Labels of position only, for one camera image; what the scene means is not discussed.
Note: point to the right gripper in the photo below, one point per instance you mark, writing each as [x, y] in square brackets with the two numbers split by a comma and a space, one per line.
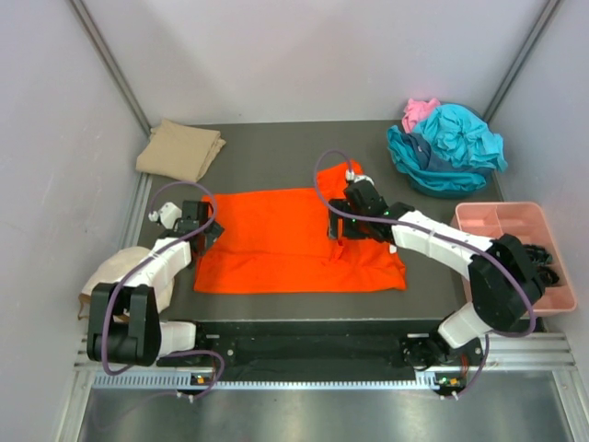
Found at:
[333, 230]

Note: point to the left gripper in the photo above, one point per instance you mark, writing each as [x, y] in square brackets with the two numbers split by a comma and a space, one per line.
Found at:
[213, 232]

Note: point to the orange t shirt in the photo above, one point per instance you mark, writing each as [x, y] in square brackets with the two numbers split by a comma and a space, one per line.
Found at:
[277, 242]

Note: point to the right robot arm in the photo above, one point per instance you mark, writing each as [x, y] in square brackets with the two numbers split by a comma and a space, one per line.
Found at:
[504, 280]

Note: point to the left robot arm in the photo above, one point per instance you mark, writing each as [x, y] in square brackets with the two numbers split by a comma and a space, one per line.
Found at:
[124, 325]

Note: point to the folded beige t shirt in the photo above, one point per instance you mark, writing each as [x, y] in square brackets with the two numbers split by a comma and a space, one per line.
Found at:
[179, 152]

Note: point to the pink t shirt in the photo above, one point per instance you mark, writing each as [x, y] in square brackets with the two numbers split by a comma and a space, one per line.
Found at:
[416, 111]

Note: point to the turquoise t shirt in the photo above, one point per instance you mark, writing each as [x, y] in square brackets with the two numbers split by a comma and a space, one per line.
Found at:
[460, 135]

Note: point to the pink divided tray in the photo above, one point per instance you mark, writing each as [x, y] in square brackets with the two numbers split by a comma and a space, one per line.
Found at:
[526, 221]

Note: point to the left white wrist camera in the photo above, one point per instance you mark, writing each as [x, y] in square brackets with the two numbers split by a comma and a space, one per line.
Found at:
[166, 216]

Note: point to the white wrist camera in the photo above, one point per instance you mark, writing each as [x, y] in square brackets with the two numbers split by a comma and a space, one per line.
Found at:
[352, 177]
[166, 216]

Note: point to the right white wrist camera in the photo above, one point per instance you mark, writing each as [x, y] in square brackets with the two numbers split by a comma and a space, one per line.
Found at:
[352, 177]

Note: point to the aluminium frame rail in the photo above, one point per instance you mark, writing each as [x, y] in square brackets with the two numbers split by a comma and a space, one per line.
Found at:
[529, 352]

